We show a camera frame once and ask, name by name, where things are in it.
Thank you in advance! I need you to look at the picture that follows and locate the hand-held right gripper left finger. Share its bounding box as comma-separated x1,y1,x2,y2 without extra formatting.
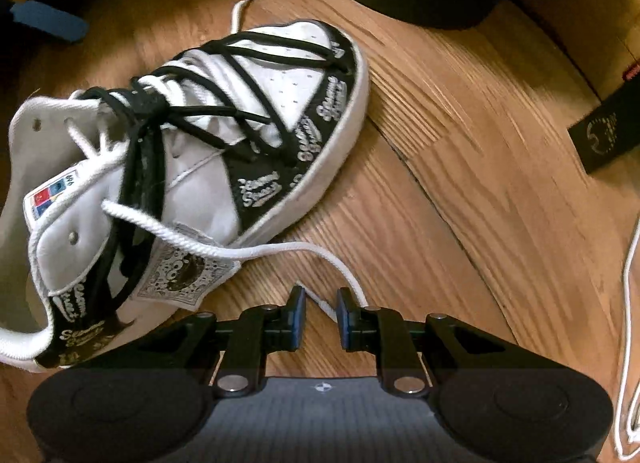
140,285,307,396

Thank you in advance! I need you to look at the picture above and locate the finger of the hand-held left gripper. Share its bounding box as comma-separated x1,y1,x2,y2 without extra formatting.
10,0,88,42

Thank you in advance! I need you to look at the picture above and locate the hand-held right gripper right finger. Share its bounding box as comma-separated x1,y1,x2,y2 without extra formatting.
337,287,503,396

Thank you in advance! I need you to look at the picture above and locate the white and black sneaker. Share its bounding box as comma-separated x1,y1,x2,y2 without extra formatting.
0,18,371,375

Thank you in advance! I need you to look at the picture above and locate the black paper bag with logo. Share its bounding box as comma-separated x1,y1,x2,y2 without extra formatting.
567,60,640,175

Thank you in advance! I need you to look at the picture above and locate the white power strip with cable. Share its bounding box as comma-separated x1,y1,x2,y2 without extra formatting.
612,216,640,461

